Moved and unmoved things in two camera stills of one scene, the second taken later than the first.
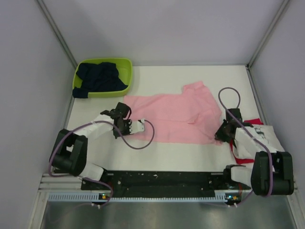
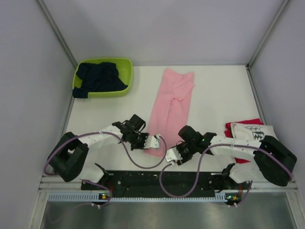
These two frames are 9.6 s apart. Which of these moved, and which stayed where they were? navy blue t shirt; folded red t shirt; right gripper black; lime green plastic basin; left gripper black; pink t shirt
Moved: right gripper black; left gripper black; pink t shirt
Stayed: lime green plastic basin; navy blue t shirt; folded red t shirt
